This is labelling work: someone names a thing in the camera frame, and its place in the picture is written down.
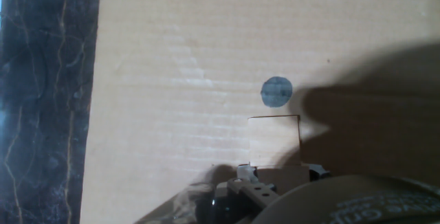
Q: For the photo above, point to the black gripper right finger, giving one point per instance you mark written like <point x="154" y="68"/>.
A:
<point x="347" y="203"/>

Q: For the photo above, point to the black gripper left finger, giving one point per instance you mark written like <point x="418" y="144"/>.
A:
<point x="223" y="203"/>

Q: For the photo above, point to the black round mark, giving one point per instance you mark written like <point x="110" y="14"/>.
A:
<point x="276" y="91"/>

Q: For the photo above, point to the brown cardboard sheet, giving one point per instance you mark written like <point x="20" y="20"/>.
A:
<point x="223" y="45"/>

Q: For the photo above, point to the dark marble pattern mat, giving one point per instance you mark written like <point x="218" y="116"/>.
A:
<point x="44" y="114"/>

